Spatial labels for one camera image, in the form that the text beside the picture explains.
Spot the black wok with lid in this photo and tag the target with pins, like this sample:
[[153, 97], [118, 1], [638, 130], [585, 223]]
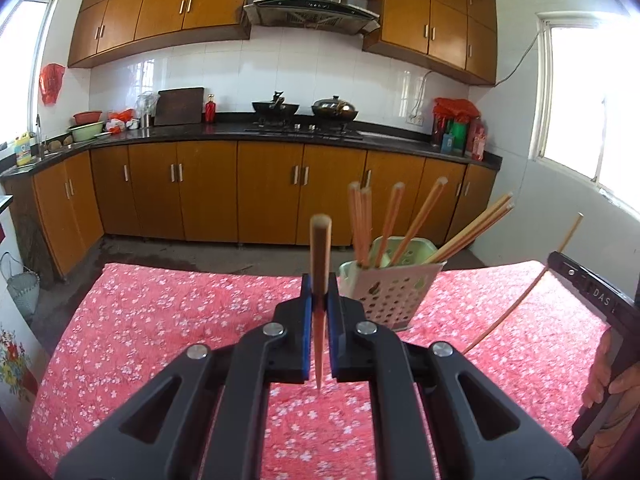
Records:
[[335, 109]]

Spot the large red bottle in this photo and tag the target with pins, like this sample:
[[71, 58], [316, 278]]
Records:
[[478, 140]]

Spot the chopsticks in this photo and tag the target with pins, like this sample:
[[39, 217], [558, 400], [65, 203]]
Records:
[[480, 220]]

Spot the steel container with clear bag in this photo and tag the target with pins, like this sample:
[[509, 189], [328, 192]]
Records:
[[147, 107]]

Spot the dark wooden cutting board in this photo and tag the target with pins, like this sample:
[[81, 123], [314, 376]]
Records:
[[179, 107]]

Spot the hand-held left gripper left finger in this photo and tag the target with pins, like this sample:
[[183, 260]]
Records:
[[306, 330]]

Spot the red plastic bag on counter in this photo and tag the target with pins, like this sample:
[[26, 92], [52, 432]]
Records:
[[452, 109]]

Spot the person's right hand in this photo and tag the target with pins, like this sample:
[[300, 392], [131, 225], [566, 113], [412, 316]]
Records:
[[597, 370]]

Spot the pale green perforated chopstick holder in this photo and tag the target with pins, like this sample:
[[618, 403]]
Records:
[[395, 295]]

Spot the brown wooden cabinets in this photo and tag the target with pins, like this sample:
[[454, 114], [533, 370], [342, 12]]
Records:
[[210, 190], [150, 5], [440, 15]]

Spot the hanging red plastic bag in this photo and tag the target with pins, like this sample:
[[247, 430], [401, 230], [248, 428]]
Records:
[[51, 82]]

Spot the black gas stove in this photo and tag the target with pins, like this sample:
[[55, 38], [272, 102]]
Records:
[[300, 130]]

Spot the brown wooden upper cabinets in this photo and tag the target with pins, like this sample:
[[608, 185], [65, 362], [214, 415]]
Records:
[[440, 15], [150, 5]]

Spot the white floral printed panel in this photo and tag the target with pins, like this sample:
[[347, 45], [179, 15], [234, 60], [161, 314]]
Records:
[[12, 365]]

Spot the red and white plastic bags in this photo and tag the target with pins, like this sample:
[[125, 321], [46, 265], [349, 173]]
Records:
[[120, 120]]

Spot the red floral tablecloth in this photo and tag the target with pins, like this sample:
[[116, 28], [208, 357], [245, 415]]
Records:
[[150, 335]]

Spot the brown wooden lower cabinets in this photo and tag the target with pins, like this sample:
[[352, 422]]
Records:
[[210, 190]]

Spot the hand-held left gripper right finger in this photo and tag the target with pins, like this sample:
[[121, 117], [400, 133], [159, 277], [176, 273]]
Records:
[[334, 335]]

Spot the red plastic basket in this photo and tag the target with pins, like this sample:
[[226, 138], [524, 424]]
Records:
[[87, 117]]

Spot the small red bottle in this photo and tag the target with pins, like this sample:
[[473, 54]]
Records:
[[210, 110]]

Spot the green carton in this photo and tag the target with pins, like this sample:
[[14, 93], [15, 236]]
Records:
[[454, 137]]

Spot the bright window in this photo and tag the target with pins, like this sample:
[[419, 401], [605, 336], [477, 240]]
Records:
[[22, 60], [590, 110]]

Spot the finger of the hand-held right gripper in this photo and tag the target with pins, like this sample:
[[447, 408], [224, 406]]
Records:
[[555, 267]]

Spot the yellow detergent bottle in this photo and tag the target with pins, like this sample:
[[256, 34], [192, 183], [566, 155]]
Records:
[[25, 152]]

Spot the white wall socket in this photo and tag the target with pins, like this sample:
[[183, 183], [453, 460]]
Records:
[[416, 120]]

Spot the black kitchen countertop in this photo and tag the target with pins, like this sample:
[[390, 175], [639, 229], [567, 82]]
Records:
[[200, 132]]

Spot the round woven tray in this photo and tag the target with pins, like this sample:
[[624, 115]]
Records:
[[32, 250]]

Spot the metal faucet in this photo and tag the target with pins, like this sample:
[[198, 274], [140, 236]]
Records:
[[38, 135]]

